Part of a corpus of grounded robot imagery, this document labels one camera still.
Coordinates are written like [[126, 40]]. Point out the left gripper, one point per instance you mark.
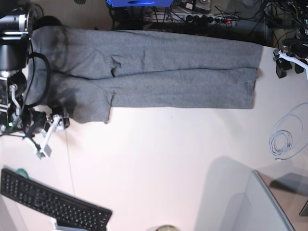
[[295, 48]]

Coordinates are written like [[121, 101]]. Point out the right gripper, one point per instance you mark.
[[35, 122]]

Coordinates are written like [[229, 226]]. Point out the grey t-shirt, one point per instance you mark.
[[93, 71]]

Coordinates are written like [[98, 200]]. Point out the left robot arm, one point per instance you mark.
[[288, 15]]

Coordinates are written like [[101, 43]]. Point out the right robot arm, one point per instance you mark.
[[16, 26]]

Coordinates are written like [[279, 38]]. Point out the green tape roll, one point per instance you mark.
[[21, 172]]

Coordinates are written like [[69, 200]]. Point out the black power strip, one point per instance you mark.
[[208, 19]]

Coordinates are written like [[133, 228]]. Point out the black computer keyboard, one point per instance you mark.
[[64, 208]]

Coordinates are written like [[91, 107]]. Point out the blue box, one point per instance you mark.
[[128, 3]]

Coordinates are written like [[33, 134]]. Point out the round tan object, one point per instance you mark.
[[167, 228]]

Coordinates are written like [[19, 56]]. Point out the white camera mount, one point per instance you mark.
[[280, 54], [43, 150]]

